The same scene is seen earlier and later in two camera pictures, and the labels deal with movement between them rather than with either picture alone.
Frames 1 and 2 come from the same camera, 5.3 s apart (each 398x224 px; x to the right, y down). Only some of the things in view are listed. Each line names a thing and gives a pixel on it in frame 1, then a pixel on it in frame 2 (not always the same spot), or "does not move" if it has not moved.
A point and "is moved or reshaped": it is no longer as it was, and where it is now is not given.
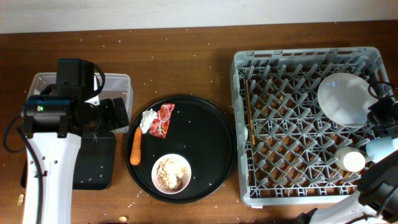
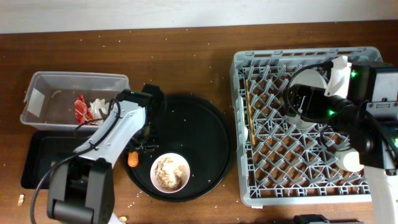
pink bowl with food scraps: x=171 y=173 does not move
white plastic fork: x=245 y=132 does not move
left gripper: x=111 y=121 to x=155 y=138
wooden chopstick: x=250 y=113 does not move
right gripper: x=375 y=109 to x=313 y=97
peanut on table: x=20 y=200 does not move
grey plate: x=344 y=99 is moved or reshaped
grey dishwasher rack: x=286 y=144 does not move
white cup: x=350 y=158 does not move
